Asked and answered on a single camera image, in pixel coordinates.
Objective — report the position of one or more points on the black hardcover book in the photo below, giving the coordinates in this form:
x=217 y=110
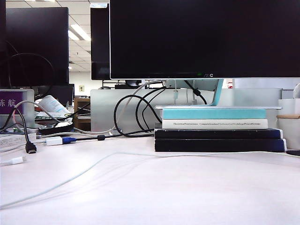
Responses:
x=211 y=145
x=211 y=134

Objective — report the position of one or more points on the black computer monitor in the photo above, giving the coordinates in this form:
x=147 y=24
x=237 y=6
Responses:
x=2 y=47
x=37 y=35
x=99 y=47

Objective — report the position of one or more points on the small white hanging tag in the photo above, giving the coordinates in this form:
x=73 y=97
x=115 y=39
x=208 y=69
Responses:
x=175 y=95

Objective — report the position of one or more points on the silver Dell laptop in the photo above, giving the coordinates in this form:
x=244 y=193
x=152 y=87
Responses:
x=294 y=153

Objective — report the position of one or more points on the brown wooden cabinet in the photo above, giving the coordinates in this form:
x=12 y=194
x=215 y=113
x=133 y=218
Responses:
x=82 y=112

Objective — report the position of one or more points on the silver monitor stand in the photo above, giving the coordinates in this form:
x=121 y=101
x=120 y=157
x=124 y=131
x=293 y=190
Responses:
x=216 y=93

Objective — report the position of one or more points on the green magazine stack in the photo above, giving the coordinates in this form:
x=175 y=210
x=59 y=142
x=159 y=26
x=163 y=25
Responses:
x=47 y=116

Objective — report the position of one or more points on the black AOC monitor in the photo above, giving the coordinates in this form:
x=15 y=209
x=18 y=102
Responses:
x=199 y=35

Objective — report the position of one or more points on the white adapter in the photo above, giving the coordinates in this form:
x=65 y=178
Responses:
x=53 y=141

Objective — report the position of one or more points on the white paperback book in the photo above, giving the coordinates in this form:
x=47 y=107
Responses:
x=168 y=123

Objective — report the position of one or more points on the rolled white printed paper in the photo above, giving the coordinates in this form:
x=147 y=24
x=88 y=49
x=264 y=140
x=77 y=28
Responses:
x=52 y=104

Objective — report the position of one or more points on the teal paperback book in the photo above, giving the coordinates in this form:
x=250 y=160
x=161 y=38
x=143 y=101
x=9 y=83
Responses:
x=211 y=114

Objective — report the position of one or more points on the purple name sign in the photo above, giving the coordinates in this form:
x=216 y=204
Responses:
x=9 y=103

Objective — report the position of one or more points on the white storage box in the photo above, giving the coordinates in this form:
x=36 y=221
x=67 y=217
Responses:
x=289 y=106

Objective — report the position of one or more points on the white printed paper box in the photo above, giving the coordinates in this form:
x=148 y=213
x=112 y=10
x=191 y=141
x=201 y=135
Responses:
x=11 y=140

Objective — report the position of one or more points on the black flat dish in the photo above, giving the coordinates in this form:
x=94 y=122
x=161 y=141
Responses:
x=56 y=128

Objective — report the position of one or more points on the white cup wooden lid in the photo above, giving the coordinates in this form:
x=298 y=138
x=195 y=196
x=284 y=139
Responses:
x=290 y=133

